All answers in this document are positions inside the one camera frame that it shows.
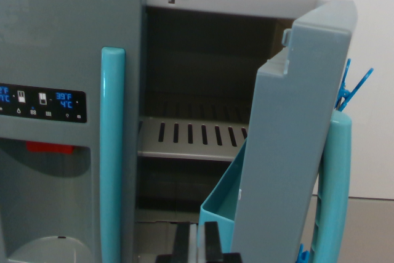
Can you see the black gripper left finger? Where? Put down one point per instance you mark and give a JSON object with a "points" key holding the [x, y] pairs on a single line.
{"points": [[184, 244]]}

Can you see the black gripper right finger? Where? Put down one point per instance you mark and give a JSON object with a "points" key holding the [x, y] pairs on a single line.
{"points": [[212, 244]]}

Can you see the teal door storage bin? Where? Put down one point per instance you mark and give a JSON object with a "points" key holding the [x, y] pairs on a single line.
{"points": [[221, 195]]}

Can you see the grey slotted fridge shelf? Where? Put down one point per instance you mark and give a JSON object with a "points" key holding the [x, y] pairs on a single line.
{"points": [[184, 149]]}

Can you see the grey fridge door with display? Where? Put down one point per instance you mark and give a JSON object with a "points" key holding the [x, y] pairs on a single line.
{"points": [[61, 29]]}

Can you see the blue plastic clip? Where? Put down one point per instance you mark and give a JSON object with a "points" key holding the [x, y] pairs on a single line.
{"points": [[346, 93], [302, 255]]}

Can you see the red dispenser lever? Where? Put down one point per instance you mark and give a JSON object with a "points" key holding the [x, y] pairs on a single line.
{"points": [[49, 147]]}

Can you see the black temperature display sticker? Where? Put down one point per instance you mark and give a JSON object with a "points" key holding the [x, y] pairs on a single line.
{"points": [[46, 104]]}

